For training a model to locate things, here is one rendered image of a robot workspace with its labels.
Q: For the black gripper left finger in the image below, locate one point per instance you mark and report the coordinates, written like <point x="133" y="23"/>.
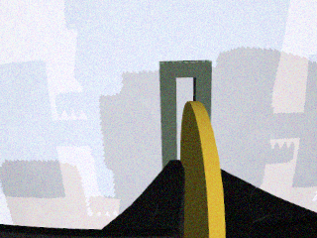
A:
<point x="159" y="212"/>

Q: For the gold coin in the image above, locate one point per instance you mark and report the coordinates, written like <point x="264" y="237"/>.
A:
<point x="204" y="210"/>

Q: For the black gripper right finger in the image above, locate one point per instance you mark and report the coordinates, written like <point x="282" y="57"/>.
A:
<point x="252" y="213"/>

